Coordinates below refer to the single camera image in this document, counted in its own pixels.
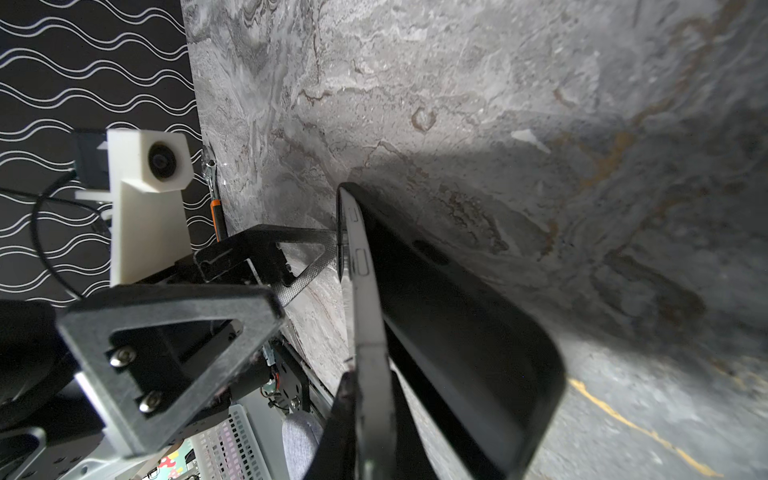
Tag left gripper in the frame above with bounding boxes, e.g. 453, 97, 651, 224
56, 225, 337, 458

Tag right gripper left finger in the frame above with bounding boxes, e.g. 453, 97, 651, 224
304, 371, 357, 480

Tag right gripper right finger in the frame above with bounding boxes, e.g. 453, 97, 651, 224
391, 371, 438, 480

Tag black phone case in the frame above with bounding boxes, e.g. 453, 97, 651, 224
338, 182, 565, 479

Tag black phone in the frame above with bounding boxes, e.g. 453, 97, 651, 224
337, 187, 397, 479

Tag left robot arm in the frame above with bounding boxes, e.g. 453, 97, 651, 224
1, 225, 336, 479

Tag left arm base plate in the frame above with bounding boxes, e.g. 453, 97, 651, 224
260, 339, 312, 415

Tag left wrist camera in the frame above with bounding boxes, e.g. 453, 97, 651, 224
74, 129, 194, 287

